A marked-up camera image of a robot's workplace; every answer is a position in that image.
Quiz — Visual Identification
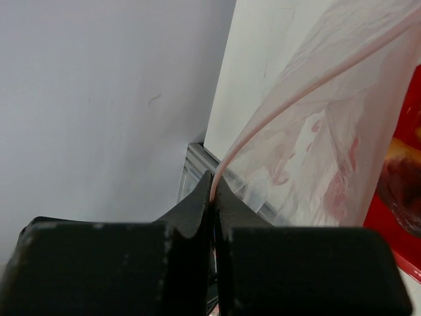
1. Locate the clear pink-dotted zip bag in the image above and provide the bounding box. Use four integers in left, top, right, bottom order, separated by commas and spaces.
205, 1, 420, 226

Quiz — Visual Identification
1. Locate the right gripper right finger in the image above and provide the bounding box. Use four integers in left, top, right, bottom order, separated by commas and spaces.
214, 180, 412, 315

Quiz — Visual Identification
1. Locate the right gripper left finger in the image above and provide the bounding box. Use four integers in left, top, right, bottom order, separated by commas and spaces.
1, 172, 212, 315

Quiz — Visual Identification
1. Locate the red plastic tray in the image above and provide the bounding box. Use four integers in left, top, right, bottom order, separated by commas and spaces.
364, 66, 420, 281

